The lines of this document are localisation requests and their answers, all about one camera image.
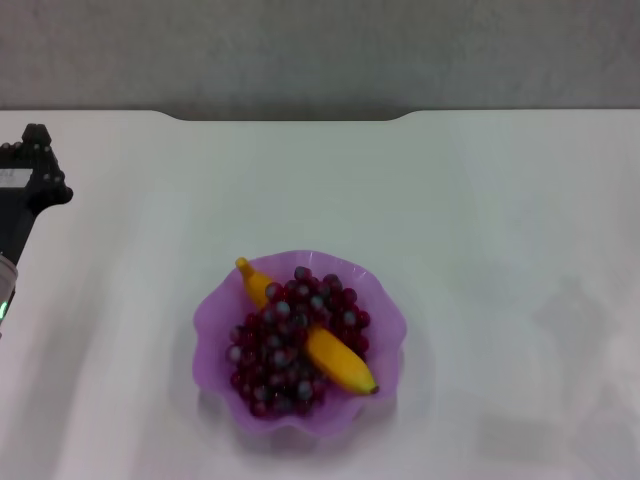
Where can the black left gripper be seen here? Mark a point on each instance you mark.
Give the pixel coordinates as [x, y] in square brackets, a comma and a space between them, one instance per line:
[15, 220]

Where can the dark red grape bunch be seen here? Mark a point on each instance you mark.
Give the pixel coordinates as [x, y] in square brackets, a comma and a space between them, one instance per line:
[280, 360]

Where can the yellow banana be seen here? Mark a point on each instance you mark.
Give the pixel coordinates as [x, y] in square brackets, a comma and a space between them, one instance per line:
[340, 362]

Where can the purple wavy plastic bowl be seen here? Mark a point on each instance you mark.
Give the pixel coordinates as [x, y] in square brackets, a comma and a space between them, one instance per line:
[220, 320]

